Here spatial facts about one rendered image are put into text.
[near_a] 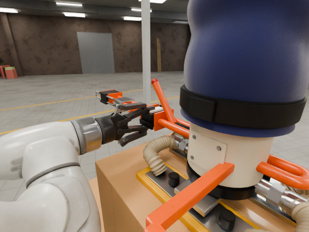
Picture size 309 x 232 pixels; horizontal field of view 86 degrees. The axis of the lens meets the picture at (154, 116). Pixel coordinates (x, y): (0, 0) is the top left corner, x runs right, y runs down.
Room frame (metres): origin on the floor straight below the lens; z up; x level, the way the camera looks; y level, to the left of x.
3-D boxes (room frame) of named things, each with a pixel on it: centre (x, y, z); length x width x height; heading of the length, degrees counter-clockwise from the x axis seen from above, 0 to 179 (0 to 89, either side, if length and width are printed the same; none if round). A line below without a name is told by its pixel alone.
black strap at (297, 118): (0.34, -0.16, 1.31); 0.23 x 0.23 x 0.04
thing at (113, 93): (0.81, 0.21, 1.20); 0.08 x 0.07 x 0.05; 40
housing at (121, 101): (0.70, 0.13, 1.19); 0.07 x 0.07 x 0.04; 40
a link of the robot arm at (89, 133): (0.39, 0.18, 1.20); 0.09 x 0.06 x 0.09; 40
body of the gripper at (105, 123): (0.44, 0.12, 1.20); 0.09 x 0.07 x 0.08; 130
